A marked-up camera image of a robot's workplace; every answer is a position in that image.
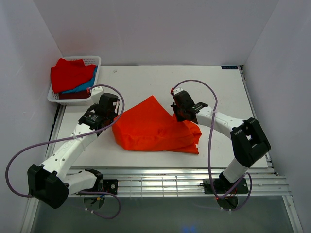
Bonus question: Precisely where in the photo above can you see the orange t shirt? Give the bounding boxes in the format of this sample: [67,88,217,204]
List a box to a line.
[112,96,202,155]

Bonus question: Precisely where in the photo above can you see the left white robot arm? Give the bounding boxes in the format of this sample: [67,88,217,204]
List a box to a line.
[27,93,120,209]

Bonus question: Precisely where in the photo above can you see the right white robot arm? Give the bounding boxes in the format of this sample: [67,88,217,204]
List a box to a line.
[171,88,271,193]

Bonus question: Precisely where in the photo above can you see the dark maroon t shirt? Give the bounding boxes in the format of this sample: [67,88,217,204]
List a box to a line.
[58,90,90,100]

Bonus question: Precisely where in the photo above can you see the blue t shirt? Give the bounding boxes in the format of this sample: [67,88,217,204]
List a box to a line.
[62,66,98,94]

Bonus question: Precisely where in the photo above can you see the red t shirt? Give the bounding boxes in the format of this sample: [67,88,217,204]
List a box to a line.
[50,58,96,94]

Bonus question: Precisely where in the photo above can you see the white plastic basket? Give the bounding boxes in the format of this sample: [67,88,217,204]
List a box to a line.
[47,56,102,106]

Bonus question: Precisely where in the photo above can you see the blue table label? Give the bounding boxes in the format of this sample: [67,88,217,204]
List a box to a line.
[221,66,239,70]

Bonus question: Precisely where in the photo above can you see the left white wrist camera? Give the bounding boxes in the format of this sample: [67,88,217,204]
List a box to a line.
[88,87,104,105]

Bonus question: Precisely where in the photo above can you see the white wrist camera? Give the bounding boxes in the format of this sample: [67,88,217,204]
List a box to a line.
[170,87,184,96]
[88,87,104,105]

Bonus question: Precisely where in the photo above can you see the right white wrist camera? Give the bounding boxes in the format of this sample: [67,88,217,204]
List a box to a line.
[170,87,184,96]

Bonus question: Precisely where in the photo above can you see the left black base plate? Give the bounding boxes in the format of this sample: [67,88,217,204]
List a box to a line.
[82,179,119,195]

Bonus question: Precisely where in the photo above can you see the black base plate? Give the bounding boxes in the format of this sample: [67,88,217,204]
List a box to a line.
[82,179,119,195]
[200,178,249,196]

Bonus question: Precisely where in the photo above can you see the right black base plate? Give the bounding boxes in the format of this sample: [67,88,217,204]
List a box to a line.
[200,178,249,196]

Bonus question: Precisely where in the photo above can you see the aluminium frame rails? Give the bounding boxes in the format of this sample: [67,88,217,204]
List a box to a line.
[28,166,292,198]

